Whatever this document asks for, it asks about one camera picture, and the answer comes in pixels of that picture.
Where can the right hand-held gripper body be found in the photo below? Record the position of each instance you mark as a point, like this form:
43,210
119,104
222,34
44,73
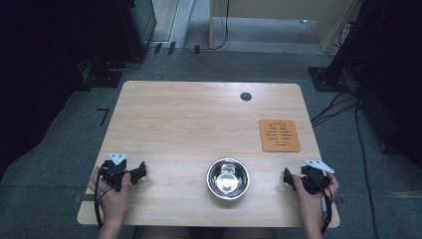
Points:
315,179

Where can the round black table grommet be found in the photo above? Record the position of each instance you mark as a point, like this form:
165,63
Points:
246,96

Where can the light wooden cabinet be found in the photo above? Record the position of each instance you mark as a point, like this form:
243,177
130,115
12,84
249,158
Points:
282,23

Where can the person's left hand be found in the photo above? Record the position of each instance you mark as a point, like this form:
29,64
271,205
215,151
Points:
114,200

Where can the orange wooden trivet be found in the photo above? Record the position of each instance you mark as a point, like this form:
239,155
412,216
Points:
279,136

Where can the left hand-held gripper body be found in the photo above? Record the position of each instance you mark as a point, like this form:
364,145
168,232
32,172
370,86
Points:
114,171

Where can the person's right hand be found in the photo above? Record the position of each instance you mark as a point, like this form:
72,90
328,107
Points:
310,200

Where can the stainless steel bowl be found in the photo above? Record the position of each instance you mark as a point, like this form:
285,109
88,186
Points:
228,179

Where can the black stand with base plate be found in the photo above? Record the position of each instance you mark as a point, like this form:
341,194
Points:
351,49

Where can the small black floor block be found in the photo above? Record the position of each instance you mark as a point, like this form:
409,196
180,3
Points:
171,47
158,48
197,49

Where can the black equipment stand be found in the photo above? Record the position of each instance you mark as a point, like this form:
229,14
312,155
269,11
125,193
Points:
132,33

